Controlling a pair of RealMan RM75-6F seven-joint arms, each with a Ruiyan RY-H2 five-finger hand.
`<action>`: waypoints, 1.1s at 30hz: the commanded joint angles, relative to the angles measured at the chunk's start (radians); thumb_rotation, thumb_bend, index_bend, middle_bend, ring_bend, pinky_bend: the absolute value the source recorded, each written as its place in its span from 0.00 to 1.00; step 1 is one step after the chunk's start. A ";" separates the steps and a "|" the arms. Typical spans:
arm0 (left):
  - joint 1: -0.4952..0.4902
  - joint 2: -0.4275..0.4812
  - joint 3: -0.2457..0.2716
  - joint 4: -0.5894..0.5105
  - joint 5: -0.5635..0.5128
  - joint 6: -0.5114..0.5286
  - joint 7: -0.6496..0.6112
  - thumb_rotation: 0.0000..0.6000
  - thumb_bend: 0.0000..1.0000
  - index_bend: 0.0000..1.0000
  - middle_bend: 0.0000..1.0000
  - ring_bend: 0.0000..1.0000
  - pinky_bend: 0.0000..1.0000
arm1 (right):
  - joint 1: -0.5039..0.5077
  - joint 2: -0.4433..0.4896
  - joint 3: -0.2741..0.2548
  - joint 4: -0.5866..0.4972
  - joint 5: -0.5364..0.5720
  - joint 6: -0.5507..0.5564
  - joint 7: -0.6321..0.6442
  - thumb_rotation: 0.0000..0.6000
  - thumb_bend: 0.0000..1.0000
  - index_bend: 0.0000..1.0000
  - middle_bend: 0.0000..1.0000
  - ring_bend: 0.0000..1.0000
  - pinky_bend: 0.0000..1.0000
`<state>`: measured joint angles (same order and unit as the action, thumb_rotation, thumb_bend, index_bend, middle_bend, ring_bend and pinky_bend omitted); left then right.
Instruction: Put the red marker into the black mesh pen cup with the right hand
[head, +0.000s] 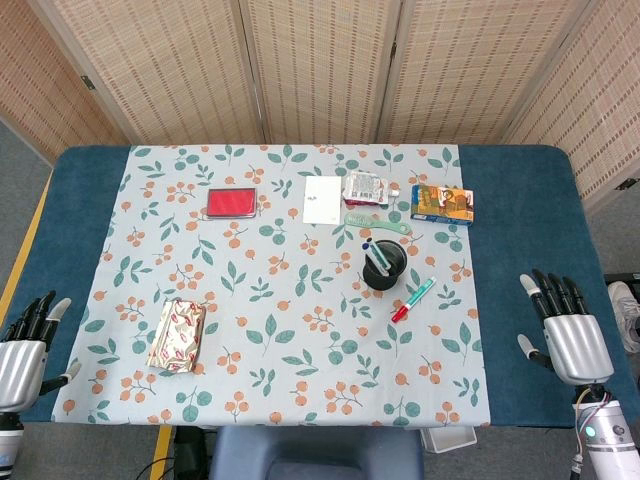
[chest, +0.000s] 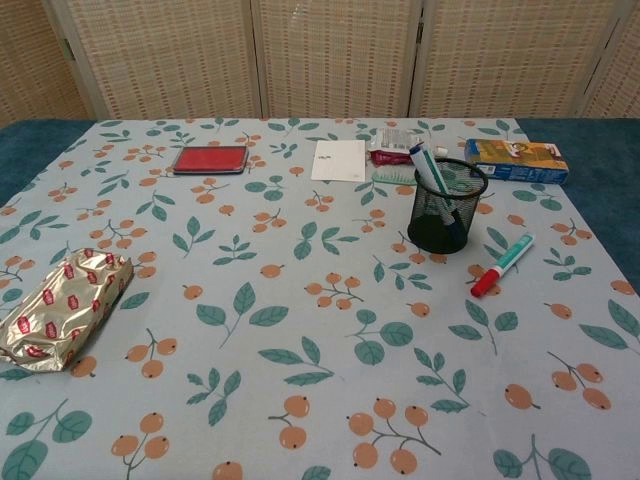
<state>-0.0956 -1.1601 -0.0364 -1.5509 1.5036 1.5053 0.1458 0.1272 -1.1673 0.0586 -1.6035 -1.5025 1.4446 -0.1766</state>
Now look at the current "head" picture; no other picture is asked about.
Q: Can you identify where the blue felt table cover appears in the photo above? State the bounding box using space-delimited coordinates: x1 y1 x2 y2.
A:
0 144 640 432

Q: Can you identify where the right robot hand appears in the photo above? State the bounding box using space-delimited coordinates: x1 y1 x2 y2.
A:
517 269 615 387

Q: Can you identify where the white paper card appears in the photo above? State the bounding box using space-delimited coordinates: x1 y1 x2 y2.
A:
302 175 343 226

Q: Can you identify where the white plastic box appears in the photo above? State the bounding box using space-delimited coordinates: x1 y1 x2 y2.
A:
419 427 478 455

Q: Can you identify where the blue padded chair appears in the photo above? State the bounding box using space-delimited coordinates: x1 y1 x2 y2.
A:
208 425 426 480

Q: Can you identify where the green plastic comb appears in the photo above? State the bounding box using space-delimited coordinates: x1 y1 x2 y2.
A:
343 212 412 236

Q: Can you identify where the colourful cardboard box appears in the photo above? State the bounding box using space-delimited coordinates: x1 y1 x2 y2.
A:
410 184 476 228

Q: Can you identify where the black pen holder cup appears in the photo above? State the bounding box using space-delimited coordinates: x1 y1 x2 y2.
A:
362 239 409 292

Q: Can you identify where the floral tablecloth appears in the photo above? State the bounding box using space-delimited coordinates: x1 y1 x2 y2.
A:
50 143 493 428

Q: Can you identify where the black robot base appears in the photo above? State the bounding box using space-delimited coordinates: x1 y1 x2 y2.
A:
172 426 219 480

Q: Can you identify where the red marker pen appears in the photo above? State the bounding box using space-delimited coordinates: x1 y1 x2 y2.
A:
390 276 438 324

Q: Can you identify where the gold snack packet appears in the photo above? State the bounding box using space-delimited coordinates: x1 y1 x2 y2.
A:
145 298 208 374

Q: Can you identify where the white red snack pouch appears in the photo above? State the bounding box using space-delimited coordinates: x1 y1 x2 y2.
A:
342 169 402 208

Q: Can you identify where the bamboo folding screen panel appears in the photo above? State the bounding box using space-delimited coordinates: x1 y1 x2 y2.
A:
377 0 599 146
29 0 269 146
0 0 129 166
238 0 404 146
502 0 640 214

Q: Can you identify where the red ink pad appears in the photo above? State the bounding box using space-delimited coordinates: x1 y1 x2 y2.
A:
205 187 260 221

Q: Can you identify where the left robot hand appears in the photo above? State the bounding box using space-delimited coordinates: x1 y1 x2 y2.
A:
0 290 83 414

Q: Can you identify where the white shoe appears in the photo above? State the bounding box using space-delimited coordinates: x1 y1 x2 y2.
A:
606 280 640 352

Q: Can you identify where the black cable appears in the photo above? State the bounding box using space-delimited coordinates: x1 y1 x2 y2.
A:
134 449 177 480

